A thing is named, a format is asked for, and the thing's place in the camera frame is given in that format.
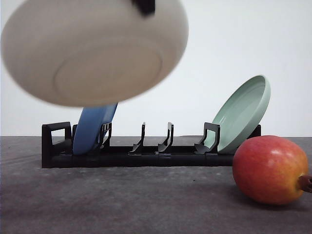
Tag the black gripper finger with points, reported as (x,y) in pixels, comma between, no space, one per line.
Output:
(146,7)

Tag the blue plate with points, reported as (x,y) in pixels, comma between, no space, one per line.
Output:
(88,131)

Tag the black plate rack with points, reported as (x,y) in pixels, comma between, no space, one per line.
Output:
(58,149)

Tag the white plate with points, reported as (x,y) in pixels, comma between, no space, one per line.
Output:
(84,53)

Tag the green plate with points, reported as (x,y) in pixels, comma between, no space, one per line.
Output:
(240,114)

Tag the red pomegranate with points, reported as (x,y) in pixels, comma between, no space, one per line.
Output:
(271,169)

